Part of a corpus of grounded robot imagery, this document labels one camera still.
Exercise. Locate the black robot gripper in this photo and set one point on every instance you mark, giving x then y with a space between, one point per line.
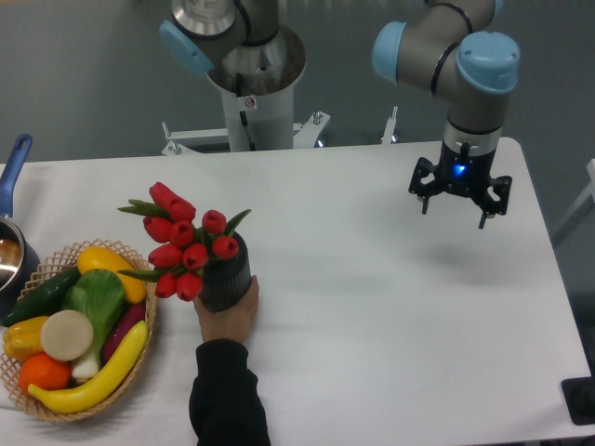
464 169

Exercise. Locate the dark grey ribbed vase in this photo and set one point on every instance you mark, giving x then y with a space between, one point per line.
226 283

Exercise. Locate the red tulip bouquet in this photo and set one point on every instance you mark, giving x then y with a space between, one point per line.
184 248

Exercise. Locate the black sleeved forearm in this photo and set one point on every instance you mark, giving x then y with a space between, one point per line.
224 405

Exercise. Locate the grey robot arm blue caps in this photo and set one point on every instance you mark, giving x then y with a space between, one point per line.
450 54

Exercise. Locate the person's hand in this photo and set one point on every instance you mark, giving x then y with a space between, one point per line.
235 323

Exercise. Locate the black device at table edge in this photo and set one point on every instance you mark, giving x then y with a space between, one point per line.
579 398

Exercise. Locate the yellow plastic squash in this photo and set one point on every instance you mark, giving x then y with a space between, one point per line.
99 257

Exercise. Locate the purple plastic sweet potato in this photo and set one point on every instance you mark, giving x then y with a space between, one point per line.
130 317

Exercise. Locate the green plastic bok choy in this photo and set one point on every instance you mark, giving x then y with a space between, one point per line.
100 295

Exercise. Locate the woven wicker basket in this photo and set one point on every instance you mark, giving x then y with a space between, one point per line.
58 262

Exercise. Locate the beige round disc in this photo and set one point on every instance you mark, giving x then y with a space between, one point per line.
66 335

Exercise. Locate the dark green plastic cucumber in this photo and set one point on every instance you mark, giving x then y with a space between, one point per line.
43 300

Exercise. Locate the yellow plastic banana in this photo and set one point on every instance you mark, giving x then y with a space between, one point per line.
104 383

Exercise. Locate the plastic orange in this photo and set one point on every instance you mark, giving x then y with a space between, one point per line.
45 372

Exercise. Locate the yellow plastic bell pepper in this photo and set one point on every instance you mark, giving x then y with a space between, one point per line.
23 339

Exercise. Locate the white metal frame at right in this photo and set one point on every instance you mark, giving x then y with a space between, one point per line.
576 212

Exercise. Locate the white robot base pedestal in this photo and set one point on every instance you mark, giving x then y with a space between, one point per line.
256 85

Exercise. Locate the blue handled saucepan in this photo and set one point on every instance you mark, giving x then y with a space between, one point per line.
18 259

